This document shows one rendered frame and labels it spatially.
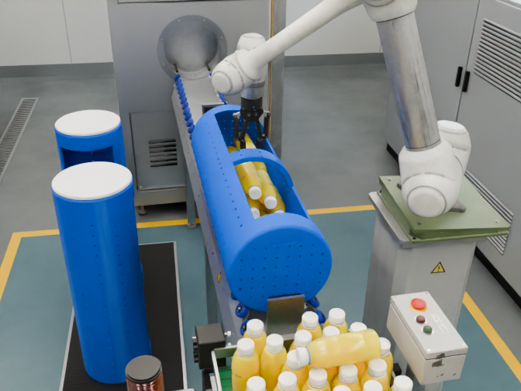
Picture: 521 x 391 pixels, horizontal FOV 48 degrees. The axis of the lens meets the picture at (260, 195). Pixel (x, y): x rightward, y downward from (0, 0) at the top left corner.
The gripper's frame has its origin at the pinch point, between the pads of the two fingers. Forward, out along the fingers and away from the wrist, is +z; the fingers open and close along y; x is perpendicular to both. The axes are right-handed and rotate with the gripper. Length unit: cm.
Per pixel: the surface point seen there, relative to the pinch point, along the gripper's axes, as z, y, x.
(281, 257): -2, 6, 69
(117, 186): 9.0, 48.3, 3.3
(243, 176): -3.4, 7.9, 26.2
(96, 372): 92, 65, 8
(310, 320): 4, 3, 87
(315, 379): 4, 7, 105
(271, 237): -9, 9, 69
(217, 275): 25.1, 18.6, 38.7
